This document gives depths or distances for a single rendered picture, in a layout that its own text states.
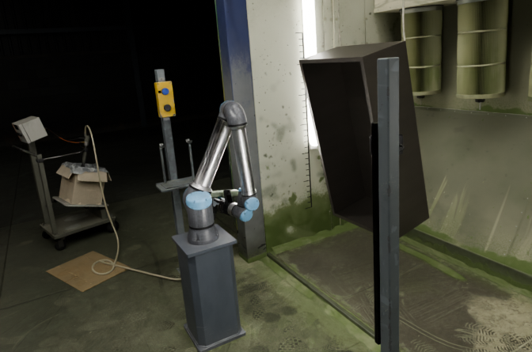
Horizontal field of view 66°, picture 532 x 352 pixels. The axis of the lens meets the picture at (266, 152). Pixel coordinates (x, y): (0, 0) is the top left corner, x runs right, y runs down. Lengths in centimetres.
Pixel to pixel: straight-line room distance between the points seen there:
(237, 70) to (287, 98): 50
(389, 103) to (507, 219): 220
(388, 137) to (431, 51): 245
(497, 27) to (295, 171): 183
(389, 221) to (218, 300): 142
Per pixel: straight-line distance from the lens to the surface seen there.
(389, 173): 139
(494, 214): 345
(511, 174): 351
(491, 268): 340
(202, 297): 254
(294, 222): 366
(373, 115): 244
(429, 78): 376
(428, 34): 374
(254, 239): 350
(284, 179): 348
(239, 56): 318
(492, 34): 339
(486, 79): 341
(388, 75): 133
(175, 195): 333
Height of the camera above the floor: 167
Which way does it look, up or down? 13 degrees down
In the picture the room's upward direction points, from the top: 4 degrees counter-clockwise
